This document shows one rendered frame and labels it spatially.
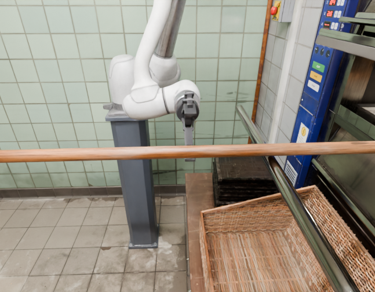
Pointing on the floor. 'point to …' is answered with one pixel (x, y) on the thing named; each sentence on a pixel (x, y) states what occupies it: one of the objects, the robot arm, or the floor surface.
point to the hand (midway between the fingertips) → (190, 137)
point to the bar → (303, 216)
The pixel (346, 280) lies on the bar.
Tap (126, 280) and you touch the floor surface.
